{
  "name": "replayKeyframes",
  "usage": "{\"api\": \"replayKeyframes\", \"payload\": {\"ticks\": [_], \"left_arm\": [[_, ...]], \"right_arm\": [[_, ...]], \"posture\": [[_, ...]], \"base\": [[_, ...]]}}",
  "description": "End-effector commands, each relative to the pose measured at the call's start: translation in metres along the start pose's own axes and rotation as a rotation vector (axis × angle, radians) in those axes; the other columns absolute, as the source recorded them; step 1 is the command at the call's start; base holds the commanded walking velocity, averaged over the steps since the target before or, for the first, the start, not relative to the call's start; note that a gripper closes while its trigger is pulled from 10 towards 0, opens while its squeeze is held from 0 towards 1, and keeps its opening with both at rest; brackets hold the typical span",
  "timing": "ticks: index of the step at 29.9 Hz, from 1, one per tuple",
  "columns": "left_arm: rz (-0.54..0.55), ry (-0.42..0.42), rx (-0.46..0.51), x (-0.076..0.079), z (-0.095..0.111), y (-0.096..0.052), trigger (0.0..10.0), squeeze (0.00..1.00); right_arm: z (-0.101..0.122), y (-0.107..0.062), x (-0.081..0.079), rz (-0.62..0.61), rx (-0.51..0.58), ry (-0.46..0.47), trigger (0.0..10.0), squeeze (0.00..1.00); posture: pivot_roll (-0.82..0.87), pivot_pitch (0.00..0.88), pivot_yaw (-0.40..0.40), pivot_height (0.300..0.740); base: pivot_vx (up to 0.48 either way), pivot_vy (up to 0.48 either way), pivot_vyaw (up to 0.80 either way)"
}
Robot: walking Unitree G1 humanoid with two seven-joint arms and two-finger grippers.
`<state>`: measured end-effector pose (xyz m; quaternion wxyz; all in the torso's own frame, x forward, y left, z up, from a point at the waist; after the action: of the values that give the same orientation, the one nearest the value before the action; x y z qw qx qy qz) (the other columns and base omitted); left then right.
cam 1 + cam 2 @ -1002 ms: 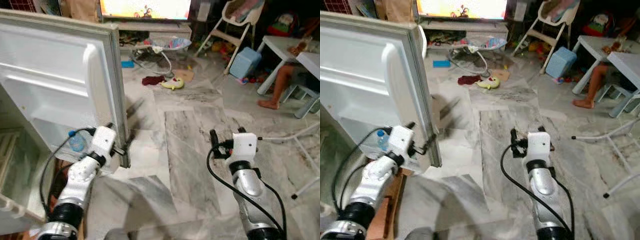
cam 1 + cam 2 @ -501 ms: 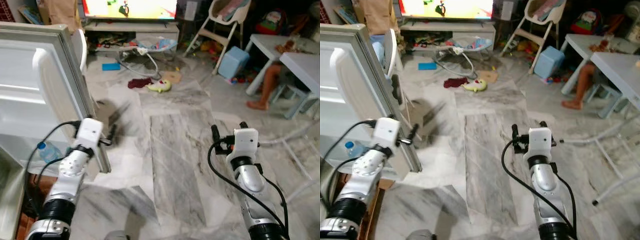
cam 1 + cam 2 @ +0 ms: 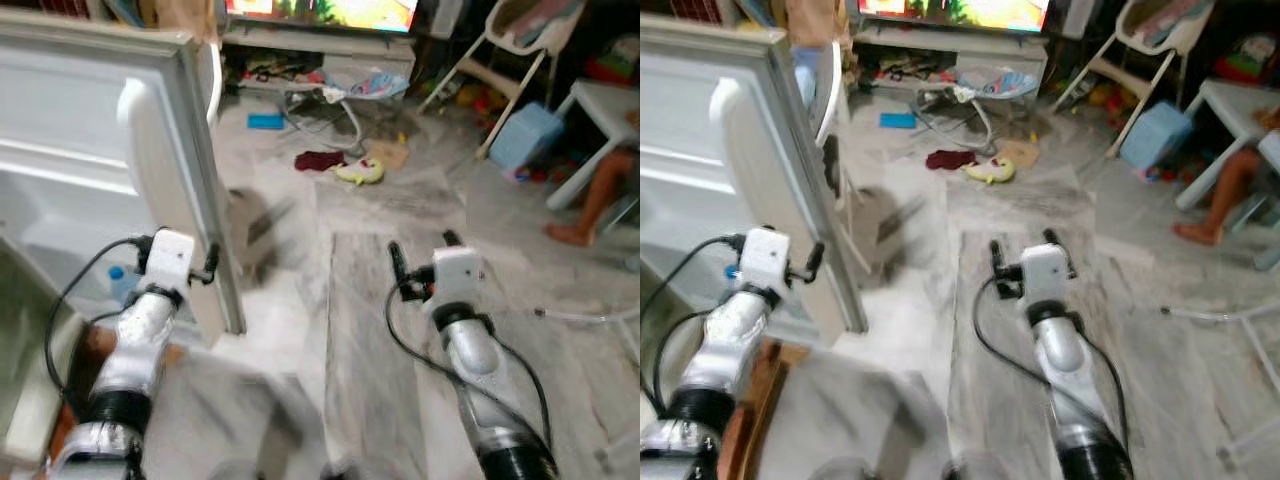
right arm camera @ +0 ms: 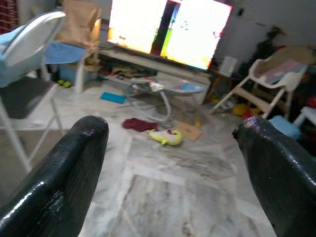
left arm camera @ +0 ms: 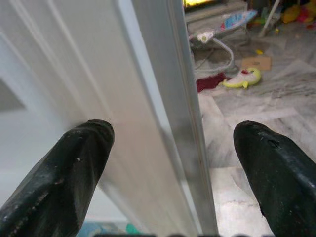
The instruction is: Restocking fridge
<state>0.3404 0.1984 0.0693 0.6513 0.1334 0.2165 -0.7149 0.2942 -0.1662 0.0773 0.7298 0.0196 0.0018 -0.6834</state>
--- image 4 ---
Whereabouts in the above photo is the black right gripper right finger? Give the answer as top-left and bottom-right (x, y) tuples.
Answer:
(232, 117), (316, 237)

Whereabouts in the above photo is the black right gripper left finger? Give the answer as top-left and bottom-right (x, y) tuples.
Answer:
(0, 115), (110, 237)

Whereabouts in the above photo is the light blue cushion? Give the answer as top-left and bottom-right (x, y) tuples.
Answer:
(268, 115), (302, 141)

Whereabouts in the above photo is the white stool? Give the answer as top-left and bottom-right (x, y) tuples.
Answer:
(293, 106), (316, 128)

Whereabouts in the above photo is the white baby high chair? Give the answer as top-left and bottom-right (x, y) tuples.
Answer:
(211, 46), (309, 119)

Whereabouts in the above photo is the dark red cloth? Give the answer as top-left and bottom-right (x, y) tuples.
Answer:
(122, 118), (159, 133)

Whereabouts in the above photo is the blue flat book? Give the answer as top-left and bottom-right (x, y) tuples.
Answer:
(100, 91), (127, 104)

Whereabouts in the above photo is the brown cardboard piece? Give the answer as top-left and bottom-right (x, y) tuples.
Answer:
(174, 122), (203, 142)

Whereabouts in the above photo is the white folding chair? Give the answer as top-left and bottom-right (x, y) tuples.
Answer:
(0, 11), (67, 173)

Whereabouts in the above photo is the yellow green plush toy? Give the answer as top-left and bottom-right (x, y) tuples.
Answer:
(147, 128), (184, 146)

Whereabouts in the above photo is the white plastic side table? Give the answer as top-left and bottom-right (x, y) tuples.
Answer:
(40, 40), (99, 94)

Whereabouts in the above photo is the white speaker box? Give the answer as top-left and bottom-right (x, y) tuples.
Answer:
(219, 56), (238, 77)

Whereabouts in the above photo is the baby bouncer seat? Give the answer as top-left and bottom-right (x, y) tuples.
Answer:
(123, 75), (205, 124)

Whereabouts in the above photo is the white television stand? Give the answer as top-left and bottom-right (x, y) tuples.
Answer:
(98, 48), (212, 104)

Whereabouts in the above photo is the brown paper bag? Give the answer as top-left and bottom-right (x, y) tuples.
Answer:
(54, 0), (102, 48)

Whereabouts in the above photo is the flat screen television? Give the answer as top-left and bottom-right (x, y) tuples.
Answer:
(106, 0), (234, 72)

